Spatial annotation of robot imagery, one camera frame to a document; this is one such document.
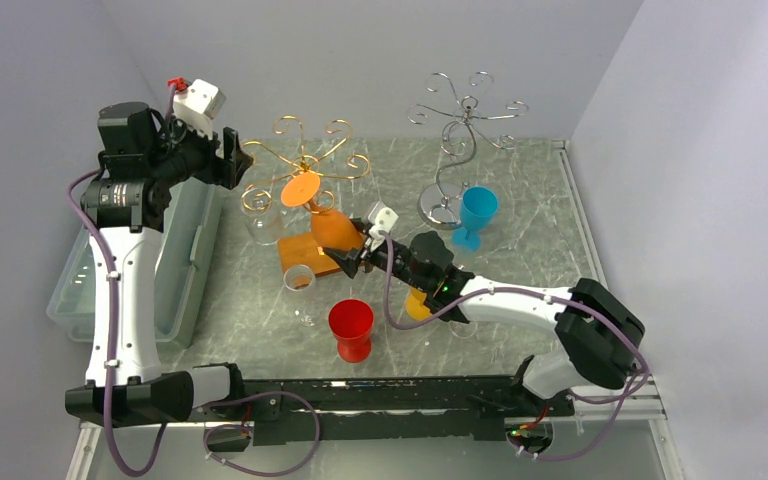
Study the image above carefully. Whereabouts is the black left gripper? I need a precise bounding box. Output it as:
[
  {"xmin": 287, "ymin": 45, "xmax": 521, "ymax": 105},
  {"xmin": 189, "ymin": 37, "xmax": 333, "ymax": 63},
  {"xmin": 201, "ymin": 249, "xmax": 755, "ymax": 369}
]
[{"xmin": 147, "ymin": 104, "xmax": 252, "ymax": 189}]

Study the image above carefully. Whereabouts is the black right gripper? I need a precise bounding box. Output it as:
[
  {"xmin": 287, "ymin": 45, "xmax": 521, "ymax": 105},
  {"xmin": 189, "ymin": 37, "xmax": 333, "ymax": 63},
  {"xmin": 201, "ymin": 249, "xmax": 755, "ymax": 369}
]
[{"xmin": 324, "ymin": 217, "xmax": 430, "ymax": 293}]

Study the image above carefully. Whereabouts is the orange plastic wine glass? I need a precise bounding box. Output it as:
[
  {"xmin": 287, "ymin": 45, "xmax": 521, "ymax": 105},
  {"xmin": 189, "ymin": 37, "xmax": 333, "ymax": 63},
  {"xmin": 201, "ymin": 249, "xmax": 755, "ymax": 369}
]
[{"xmin": 281, "ymin": 171, "xmax": 363, "ymax": 251}]

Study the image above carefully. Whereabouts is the gold wire rack wooden base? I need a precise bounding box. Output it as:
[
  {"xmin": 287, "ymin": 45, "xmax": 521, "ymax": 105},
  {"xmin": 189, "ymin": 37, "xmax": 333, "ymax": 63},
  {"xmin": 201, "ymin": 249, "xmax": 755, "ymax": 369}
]
[{"xmin": 241, "ymin": 115, "xmax": 371, "ymax": 276}]

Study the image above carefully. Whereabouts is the clear wine glass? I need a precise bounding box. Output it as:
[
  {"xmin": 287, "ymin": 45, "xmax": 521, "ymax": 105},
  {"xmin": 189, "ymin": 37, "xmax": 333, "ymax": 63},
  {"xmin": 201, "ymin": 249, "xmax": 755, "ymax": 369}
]
[
  {"xmin": 241, "ymin": 188, "xmax": 284, "ymax": 245},
  {"xmin": 283, "ymin": 264, "xmax": 316, "ymax": 327},
  {"xmin": 449, "ymin": 322, "xmax": 478, "ymax": 339}
]

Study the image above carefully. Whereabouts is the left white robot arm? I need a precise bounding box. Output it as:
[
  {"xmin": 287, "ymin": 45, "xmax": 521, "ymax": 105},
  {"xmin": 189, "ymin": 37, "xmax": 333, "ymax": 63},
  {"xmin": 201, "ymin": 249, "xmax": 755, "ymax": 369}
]
[{"xmin": 65, "ymin": 102, "xmax": 253, "ymax": 428}]

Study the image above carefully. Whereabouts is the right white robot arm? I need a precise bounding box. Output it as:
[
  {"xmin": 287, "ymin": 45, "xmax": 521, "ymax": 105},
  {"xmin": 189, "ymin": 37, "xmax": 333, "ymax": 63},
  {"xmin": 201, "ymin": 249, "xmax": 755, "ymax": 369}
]
[{"xmin": 323, "ymin": 219, "xmax": 650, "ymax": 415}]

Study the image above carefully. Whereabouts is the red plastic wine glass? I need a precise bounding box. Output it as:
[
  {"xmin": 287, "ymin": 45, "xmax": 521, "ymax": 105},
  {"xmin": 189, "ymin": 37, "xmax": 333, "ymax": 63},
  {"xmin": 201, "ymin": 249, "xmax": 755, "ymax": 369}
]
[{"xmin": 328, "ymin": 299, "xmax": 374, "ymax": 363}]

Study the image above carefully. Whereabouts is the yellow plastic wine glass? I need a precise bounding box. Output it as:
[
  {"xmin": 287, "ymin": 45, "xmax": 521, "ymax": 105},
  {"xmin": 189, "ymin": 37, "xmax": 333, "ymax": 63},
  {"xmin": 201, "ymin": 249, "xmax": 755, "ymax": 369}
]
[{"xmin": 404, "ymin": 288, "xmax": 432, "ymax": 322}]

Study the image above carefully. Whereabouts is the blue plastic wine glass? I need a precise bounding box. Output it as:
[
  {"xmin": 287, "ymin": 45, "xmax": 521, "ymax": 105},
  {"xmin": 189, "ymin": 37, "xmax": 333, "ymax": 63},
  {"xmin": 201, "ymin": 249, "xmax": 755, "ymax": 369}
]
[{"xmin": 452, "ymin": 186, "xmax": 499, "ymax": 252}]

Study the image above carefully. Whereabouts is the clear plastic storage bin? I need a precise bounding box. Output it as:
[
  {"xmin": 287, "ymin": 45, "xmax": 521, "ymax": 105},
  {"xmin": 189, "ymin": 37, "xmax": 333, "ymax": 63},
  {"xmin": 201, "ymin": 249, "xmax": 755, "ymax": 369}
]
[{"xmin": 47, "ymin": 179, "xmax": 221, "ymax": 349}]

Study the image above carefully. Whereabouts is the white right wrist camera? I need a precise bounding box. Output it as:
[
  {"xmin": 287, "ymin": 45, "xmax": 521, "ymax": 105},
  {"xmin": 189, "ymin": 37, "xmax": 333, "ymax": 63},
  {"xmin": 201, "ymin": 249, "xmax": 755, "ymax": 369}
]
[{"xmin": 366, "ymin": 201, "xmax": 399, "ymax": 243}]

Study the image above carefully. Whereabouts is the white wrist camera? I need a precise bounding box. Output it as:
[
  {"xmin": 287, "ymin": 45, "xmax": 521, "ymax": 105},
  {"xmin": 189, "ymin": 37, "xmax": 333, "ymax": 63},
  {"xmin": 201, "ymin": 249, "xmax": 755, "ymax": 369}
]
[
  {"xmin": 366, "ymin": 201, "xmax": 399, "ymax": 243},
  {"xmin": 165, "ymin": 77, "xmax": 226, "ymax": 139}
]

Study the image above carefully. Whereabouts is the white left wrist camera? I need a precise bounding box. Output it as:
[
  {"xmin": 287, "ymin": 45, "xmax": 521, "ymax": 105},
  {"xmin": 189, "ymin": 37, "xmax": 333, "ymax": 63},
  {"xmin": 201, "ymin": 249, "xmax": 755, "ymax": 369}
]
[{"xmin": 165, "ymin": 77, "xmax": 226, "ymax": 139}]

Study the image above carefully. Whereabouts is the chrome wire glass rack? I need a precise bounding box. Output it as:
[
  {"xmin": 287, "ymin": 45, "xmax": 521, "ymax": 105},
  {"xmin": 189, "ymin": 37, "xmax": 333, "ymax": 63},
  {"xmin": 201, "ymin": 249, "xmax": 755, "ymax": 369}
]
[{"xmin": 406, "ymin": 72, "xmax": 530, "ymax": 230}]

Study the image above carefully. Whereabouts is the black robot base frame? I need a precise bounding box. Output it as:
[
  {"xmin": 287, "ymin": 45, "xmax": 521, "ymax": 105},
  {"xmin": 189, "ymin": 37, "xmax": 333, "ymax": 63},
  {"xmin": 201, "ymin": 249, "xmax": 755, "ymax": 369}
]
[{"xmin": 189, "ymin": 375, "xmax": 575, "ymax": 446}]

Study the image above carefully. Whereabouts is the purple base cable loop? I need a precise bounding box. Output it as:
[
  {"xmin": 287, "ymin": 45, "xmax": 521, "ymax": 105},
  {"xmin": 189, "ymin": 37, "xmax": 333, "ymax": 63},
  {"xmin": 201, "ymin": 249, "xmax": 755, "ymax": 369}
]
[{"xmin": 202, "ymin": 393, "xmax": 322, "ymax": 478}]

